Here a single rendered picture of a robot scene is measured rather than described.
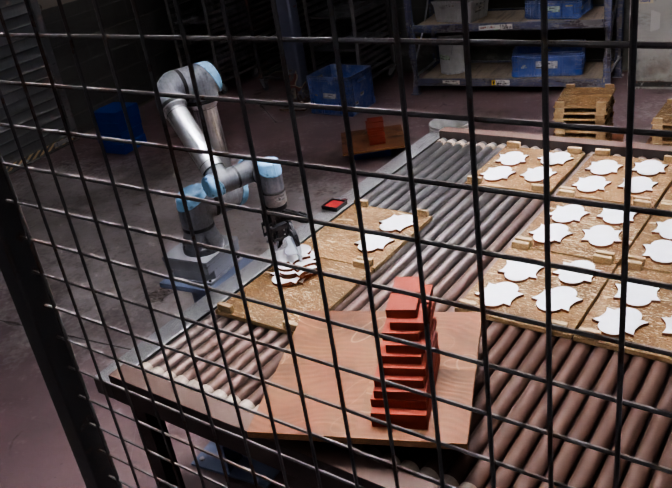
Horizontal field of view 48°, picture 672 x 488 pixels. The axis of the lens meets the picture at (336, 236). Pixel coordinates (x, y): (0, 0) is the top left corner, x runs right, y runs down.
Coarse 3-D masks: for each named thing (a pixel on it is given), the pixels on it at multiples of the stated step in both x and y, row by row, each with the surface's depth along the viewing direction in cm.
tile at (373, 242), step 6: (366, 234) 272; (360, 240) 269; (366, 240) 268; (372, 240) 267; (378, 240) 267; (384, 240) 266; (390, 240) 266; (360, 246) 265; (372, 246) 263; (378, 246) 263; (384, 246) 263; (372, 252) 262
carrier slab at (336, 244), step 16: (352, 208) 296; (368, 208) 294; (352, 224) 284; (368, 224) 282; (320, 240) 276; (336, 240) 274; (352, 240) 272; (400, 240) 267; (320, 256) 265; (336, 256) 263; (352, 256) 261; (368, 256) 260; (384, 256) 258
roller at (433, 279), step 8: (504, 200) 288; (512, 200) 288; (496, 208) 282; (504, 208) 283; (488, 216) 278; (496, 216) 278; (480, 224) 273; (488, 224) 273; (472, 232) 268; (464, 240) 264; (472, 240) 264; (448, 256) 256; (456, 256) 255; (440, 264) 252; (448, 264) 251; (432, 272) 248; (440, 272) 247; (424, 280) 244; (432, 280) 244
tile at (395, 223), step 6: (396, 216) 282; (402, 216) 281; (408, 216) 280; (384, 222) 279; (390, 222) 278; (396, 222) 277; (402, 222) 277; (408, 222) 276; (384, 228) 274; (390, 228) 274; (396, 228) 273; (402, 228) 273
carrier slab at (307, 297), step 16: (272, 272) 259; (336, 272) 253; (352, 272) 251; (256, 288) 251; (272, 288) 249; (288, 288) 248; (304, 288) 247; (336, 288) 244; (352, 288) 243; (240, 304) 243; (256, 304) 242; (288, 304) 239; (304, 304) 238; (320, 304) 236; (336, 304) 236; (240, 320) 237; (256, 320) 233; (272, 320) 232
